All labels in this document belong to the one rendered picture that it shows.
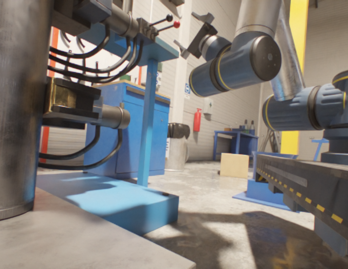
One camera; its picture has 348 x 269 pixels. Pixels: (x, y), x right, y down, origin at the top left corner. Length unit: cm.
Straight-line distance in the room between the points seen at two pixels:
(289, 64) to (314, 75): 1036
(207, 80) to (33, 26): 50
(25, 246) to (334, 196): 55
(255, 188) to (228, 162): 123
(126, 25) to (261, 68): 77
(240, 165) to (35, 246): 262
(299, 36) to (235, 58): 244
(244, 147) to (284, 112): 617
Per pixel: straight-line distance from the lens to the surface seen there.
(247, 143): 721
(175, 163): 281
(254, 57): 54
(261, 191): 172
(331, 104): 101
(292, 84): 109
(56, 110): 64
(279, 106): 111
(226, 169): 290
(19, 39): 69
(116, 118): 100
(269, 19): 63
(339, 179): 37
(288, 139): 269
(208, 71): 64
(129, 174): 209
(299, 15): 311
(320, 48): 1185
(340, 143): 99
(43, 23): 75
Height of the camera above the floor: 37
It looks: 2 degrees up
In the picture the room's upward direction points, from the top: 5 degrees clockwise
